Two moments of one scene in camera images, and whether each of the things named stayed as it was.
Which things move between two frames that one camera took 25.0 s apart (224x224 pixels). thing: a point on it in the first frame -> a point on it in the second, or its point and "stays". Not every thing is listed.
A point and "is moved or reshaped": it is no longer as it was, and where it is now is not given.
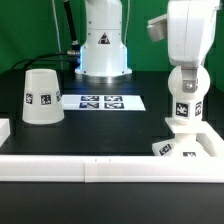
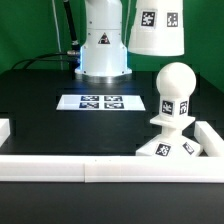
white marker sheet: (80, 102) stays
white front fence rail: (207, 168) stays
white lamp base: (185, 142) is moved or reshaped
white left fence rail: (5, 130) stays
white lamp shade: (43, 101) -> (157, 28)
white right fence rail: (210, 140) stays
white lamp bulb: (188, 106) is moved or reshaped
